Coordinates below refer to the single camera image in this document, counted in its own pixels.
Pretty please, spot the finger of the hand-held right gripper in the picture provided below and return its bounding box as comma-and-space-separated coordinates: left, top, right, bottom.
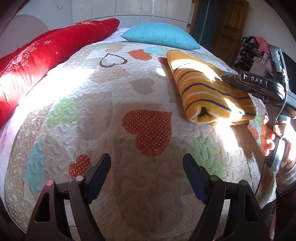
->
228, 80, 250, 93
220, 71, 242, 81

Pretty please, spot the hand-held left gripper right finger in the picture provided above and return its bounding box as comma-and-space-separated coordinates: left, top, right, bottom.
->
182, 153, 270, 241

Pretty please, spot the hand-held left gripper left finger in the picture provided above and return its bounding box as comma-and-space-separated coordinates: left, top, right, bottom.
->
25, 153, 112, 241

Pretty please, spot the yellow striped towel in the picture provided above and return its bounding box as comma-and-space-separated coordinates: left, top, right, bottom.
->
166, 49, 257, 126

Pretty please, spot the person's right forearm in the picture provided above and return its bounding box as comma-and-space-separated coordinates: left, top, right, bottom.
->
275, 136, 296, 195

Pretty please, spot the pile of clothes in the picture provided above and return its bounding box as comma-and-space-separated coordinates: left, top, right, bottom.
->
243, 36, 270, 54

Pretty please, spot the person's right hand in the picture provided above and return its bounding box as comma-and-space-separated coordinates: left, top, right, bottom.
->
260, 113, 287, 157

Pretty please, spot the white shelf unit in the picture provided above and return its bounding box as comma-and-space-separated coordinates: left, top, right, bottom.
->
233, 37, 278, 78

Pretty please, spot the brown wooden door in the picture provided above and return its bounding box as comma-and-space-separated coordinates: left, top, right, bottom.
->
211, 0, 250, 68

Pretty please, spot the teal pillow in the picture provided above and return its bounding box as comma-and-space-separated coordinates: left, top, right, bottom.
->
121, 23, 201, 50

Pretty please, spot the heart patterned quilt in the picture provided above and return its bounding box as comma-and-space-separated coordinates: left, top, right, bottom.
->
3, 40, 278, 241

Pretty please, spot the person's dark red clothing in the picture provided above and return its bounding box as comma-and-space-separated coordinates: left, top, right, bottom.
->
268, 191, 296, 241

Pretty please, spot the white bed sheet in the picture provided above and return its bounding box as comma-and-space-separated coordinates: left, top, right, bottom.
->
0, 28, 131, 167

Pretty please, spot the white wardrobe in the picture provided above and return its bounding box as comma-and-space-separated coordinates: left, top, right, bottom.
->
72, 0, 197, 27

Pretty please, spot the red long pillow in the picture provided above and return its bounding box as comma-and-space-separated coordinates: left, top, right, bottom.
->
0, 18, 120, 127

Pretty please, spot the beige padded headboard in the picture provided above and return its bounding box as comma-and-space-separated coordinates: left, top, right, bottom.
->
0, 14, 49, 53

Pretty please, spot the black cable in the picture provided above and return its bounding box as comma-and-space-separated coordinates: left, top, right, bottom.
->
255, 155, 269, 194

